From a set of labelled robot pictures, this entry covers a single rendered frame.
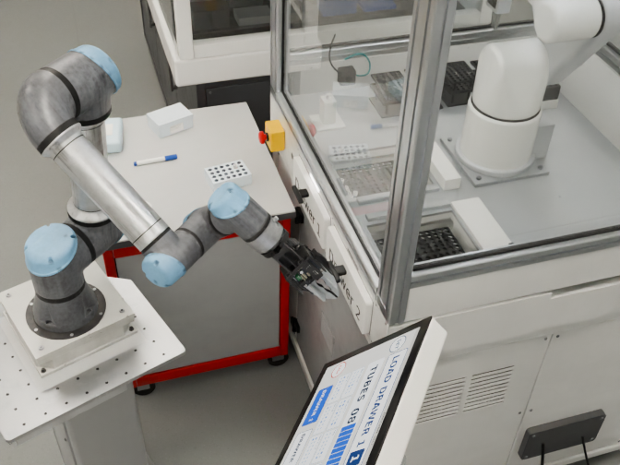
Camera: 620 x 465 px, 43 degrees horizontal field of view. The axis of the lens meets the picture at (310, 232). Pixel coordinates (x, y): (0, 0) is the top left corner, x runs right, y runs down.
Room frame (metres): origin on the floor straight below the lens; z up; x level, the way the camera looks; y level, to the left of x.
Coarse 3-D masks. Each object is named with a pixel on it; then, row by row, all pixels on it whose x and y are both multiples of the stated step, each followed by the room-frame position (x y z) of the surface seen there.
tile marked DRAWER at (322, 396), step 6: (324, 390) 0.96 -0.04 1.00; (330, 390) 0.94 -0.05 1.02; (318, 396) 0.95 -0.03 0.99; (324, 396) 0.94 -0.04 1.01; (318, 402) 0.93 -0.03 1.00; (324, 402) 0.92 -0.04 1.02; (312, 408) 0.92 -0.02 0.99; (318, 408) 0.91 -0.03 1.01; (312, 414) 0.90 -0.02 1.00; (318, 414) 0.89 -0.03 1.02; (306, 420) 0.89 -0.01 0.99; (312, 420) 0.88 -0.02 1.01
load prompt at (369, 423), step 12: (408, 348) 0.93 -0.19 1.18; (396, 360) 0.91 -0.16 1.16; (384, 372) 0.90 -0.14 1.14; (396, 372) 0.88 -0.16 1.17; (384, 384) 0.86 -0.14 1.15; (372, 396) 0.85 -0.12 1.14; (384, 396) 0.83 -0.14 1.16; (372, 408) 0.81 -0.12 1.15; (384, 408) 0.80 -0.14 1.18; (372, 420) 0.78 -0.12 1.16; (360, 432) 0.77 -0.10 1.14; (372, 432) 0.75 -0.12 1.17; (360, 444) 0.74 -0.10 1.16; (348, 456) 0.72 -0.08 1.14; (360, 456) 0.71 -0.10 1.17
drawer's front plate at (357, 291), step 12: (336, 240) 1.48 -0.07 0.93; (336, 252) 1.47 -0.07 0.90; (348, 264) 1.40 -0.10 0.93; (348, 276) 1.38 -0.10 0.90; (348, 288) 1.38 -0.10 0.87; (360, 288) 1.32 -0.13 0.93; (348, 300) 1.37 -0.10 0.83; (360, 300) 1.30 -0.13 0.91; (360, 312) 1.29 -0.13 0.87; (360, 324) 1.29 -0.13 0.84
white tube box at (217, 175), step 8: (240, 160) 1.98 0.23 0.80; (208, 168) 1.93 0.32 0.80; (216, 168) 1.94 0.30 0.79; (224, 168) 1.94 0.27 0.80; (232, 168) 1.94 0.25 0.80; (240, 168) 1.94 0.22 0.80; (208, 176) 1.90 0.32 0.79; (216, 176) 1.90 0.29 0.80; (224, 176) 1.90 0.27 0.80; (232, 176) 1.91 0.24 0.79; (240, 176) 1.90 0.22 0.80; (248, 176) 1.91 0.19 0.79; (216, 184) 1.86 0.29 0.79; (240, 184) 1.90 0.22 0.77; (248, 184) 1.91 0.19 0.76
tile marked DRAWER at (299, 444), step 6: (306, 432) 0.86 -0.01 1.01; (300, 438) 0.85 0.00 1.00; (306, 438) 0.84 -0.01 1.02; (294, 444) 0.84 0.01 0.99; (300, 444) 0.83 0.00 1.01; (294, 450) 0.82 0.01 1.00; (300, 450) 0.81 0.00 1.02; (288, 456) 0.82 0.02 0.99; (294, 456) 0.80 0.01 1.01; (288, 462) 0.80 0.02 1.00; (294, 462) 0.79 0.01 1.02
